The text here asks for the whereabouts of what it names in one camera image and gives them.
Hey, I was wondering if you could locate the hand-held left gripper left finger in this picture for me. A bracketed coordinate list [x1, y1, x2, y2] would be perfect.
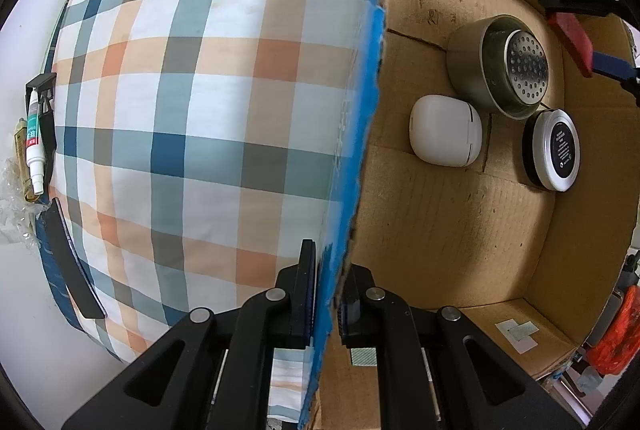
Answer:
[60, 239, 318, 430]

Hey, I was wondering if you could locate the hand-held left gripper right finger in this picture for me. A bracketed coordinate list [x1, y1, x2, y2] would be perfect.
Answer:
[337, 262, 585, 430]

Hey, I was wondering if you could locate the small red box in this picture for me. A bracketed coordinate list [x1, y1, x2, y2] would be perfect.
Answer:
[546, 12, 594, 78]

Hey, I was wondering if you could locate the metal tin with perforated lid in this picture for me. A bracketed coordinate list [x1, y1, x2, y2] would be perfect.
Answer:
[446, 16, 552, 119]

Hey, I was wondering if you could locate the black and white round tin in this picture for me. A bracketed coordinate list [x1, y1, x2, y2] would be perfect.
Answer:
[522, 109, 581, 192]

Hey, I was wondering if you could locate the cardboard box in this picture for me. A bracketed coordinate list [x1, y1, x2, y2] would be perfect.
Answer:
[295, 0, 640, 430]

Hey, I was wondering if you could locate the white earbud case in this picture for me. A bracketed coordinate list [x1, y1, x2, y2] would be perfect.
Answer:
[410, 94, 483, 168]

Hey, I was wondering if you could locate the plaid checked cloth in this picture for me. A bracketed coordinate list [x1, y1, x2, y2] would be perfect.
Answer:
[35, 0, 396, 423]

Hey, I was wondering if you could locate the orange floral cloth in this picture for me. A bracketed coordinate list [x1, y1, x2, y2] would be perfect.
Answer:
[587, 285, 640, 377]

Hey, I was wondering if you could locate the clear plastic wrap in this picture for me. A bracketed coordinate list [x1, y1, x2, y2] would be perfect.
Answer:
[0, 155, 47, 253]

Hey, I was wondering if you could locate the black plastic holder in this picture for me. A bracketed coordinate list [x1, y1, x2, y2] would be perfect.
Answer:
[25, 72, 59, 203]

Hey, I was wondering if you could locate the white glue tube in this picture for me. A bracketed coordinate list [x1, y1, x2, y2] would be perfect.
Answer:
[25, 90, 48, 195]

